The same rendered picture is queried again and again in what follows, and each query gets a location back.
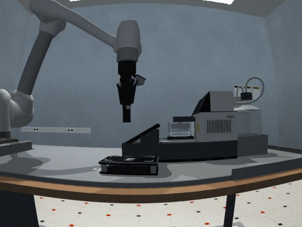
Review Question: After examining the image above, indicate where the clear bottle with black cap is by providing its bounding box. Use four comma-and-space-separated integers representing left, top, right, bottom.
234, 92, 262, 137

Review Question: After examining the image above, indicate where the dark grey raised edge strip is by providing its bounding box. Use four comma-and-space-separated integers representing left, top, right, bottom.
231, 145, 302, 181

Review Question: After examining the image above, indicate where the grey bottle with blue liquid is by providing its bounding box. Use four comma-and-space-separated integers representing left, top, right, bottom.
233, 97, 242, 110

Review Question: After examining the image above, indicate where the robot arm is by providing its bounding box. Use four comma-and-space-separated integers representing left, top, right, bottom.
0, 0, 142, 144

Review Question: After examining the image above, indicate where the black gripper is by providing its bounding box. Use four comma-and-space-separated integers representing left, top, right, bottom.
117, 60, 138, 122

